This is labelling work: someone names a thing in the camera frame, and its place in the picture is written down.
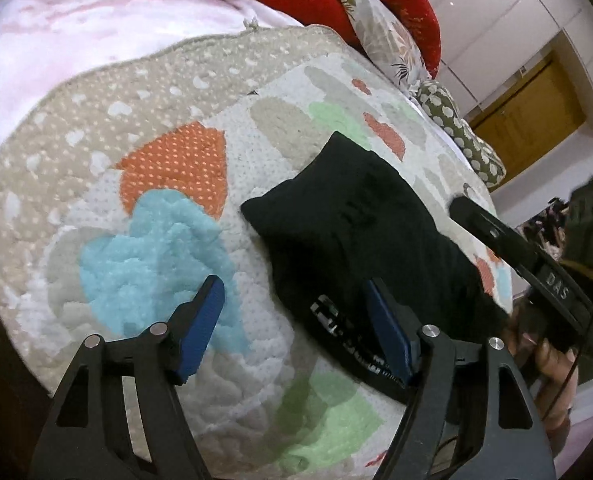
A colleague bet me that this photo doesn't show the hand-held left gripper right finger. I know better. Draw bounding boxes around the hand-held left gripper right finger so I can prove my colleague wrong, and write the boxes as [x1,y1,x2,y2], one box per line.
[364,277,552,480]

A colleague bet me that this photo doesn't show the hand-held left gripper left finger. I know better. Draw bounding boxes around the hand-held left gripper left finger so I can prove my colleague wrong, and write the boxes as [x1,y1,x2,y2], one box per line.
[26,275,226,480]

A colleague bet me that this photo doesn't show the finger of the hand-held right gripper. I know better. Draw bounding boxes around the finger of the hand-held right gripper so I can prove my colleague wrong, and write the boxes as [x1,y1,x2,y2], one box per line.
[449,196,540,271]

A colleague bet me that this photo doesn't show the black pants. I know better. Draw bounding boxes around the black pants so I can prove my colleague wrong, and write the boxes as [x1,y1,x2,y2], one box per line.
[240,131,510,406]

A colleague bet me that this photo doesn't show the person's right hand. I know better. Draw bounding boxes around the person's right hand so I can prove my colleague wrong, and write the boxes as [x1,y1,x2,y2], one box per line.
[507,310,577,423]

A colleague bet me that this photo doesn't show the cluttered shelf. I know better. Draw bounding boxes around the cluttered shelf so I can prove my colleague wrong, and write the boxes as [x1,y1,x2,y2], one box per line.
[524,197,572,256]

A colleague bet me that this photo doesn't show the olive green patterned pillow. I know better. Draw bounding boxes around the olive green patterned pillow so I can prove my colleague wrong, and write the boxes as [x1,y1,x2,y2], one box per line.
[417,80,507,190]

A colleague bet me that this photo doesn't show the yellow wooden door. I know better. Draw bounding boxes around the yellow wooden door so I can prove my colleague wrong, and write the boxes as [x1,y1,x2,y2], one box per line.
[469,50,587,186]

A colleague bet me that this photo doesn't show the polka dot quilted blanket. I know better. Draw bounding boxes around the polka dot quilted blanket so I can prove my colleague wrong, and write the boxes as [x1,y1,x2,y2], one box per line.
[0,24,517,480]

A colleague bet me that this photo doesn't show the white glossy wardrobe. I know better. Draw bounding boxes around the white glossy wardrobe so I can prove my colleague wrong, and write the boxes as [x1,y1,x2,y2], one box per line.
[321,0,593,126]

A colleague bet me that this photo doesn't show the grey floral pillow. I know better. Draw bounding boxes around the grey floral pillow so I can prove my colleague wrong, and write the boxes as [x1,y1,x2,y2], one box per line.
[329,0,435,93]

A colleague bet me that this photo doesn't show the small red pillow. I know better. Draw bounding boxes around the small red pillow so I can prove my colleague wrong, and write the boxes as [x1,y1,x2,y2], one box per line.
[367,0,442,81]

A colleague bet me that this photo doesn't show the pink bed sheet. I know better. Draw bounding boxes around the pink bed sheet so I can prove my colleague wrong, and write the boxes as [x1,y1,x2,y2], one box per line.
[0,0,307,186]

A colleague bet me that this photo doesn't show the black cable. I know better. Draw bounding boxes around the black cable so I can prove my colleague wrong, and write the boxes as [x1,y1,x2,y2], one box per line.
[539,280,593,421]

